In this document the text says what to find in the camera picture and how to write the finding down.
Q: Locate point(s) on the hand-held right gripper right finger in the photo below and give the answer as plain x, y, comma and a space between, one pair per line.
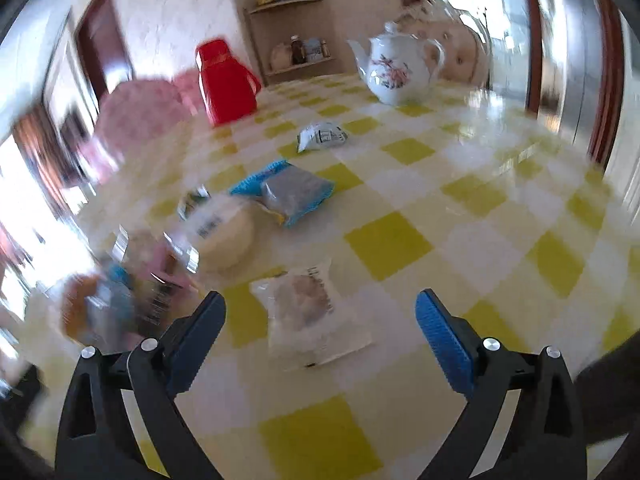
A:
445, 340

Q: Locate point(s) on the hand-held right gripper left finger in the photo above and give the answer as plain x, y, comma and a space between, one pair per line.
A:
192, 355

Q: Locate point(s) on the white green snack packet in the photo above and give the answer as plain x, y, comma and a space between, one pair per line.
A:
320, 136

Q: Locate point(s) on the clear pastry packet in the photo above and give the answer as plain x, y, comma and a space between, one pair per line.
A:
305, 310

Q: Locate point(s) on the round yellow cake packet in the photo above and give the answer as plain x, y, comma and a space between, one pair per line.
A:
225, 235

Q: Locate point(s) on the yellow checked tablecloth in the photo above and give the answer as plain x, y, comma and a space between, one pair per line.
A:
425, 200

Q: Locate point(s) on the pink checked chair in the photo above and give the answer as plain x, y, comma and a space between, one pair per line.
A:
140, 110

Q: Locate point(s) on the red thermos jug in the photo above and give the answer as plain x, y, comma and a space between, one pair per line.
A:
225, 85

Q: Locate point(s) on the white floral teapot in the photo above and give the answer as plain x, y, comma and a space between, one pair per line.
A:
395, 70

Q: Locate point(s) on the beige tufted sofa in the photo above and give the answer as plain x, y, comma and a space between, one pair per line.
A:
460, 45

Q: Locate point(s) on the pale jar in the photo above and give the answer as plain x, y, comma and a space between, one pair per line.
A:
313, 50

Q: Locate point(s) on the brown bottle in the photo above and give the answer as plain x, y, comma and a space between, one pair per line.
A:
298, 51

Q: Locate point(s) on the brown wooden door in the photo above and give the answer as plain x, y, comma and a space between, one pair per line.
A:
102, 45

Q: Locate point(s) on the wooden corner shelf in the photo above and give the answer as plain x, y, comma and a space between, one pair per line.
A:
285, 7

